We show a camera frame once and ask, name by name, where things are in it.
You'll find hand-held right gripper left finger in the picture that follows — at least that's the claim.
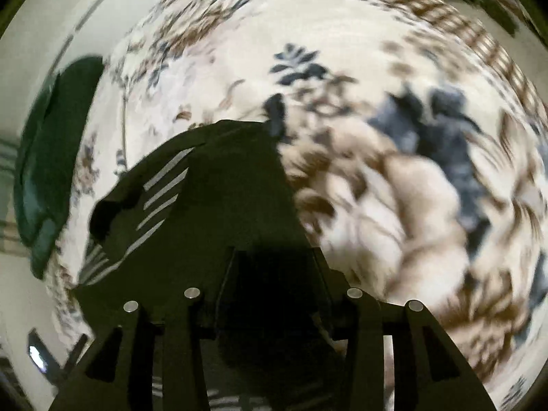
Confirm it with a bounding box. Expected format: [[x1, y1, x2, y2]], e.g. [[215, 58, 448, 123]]
[[48, 246, 275, 411]]

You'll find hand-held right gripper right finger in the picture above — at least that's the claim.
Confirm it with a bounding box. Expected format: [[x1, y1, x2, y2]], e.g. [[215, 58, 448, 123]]
[[274, 246, 499, 411]]

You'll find black garment with white stripes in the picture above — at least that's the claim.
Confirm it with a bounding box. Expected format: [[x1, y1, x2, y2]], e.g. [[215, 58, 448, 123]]
[[71, 120, 343, 411]]

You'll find grey striped curtain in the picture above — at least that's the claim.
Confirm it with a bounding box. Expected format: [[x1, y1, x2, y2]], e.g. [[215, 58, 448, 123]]
[[0, 137, 20, 253]]

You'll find dark green cloth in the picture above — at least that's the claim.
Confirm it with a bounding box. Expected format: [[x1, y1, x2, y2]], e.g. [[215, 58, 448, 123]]
[[13, 55, 106, 282]]

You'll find floral printed blanket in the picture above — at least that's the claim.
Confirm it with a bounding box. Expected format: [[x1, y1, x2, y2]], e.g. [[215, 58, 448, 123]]
[[50, 0, 548, 411]]

